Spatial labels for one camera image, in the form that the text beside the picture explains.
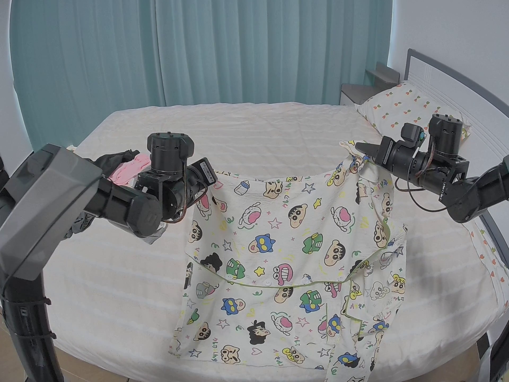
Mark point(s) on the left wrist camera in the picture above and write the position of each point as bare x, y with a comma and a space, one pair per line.
206, 170

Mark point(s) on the grey bedside table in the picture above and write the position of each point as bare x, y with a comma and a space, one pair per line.
358, 94

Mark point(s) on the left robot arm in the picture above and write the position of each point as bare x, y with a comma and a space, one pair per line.
39, 197

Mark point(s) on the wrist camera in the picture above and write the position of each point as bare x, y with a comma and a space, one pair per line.
206, 170
411, 133

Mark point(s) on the bed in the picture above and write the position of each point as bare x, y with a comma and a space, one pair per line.
278, 133

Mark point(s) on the white printed pyjama top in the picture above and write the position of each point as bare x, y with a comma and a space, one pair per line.
278, 253

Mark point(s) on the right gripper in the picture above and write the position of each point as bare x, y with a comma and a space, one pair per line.
401, 161

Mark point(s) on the white printed pillow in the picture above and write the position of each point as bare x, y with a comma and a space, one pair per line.
397, 102

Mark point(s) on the pile of clothes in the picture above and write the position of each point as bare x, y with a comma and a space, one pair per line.
115, 159

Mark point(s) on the pink garment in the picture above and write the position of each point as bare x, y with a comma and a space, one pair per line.
127, 171

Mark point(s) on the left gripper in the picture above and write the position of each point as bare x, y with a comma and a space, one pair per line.
195, 191

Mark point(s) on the blue-green curtain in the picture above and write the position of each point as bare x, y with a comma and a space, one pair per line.
238, 34

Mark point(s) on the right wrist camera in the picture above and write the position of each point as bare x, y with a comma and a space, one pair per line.
411, 133

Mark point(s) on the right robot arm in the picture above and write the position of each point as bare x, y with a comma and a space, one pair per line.
465, 197

